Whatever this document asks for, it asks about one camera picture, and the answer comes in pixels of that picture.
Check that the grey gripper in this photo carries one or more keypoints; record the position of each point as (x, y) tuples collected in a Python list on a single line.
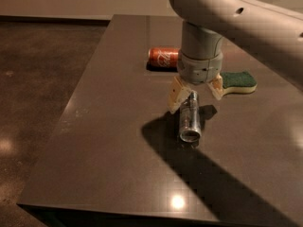
[(200, 69)]

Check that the silver blue redbull can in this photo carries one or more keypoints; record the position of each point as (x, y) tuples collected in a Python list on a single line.
[(189, 121)]

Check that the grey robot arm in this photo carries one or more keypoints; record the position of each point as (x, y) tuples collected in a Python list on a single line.
[(270, 34)]

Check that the red coca-cola can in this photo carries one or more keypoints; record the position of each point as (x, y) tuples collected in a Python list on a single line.
[(163, 57)]

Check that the green yellow sponge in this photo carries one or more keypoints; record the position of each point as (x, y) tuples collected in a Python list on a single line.
[(238, 83)]

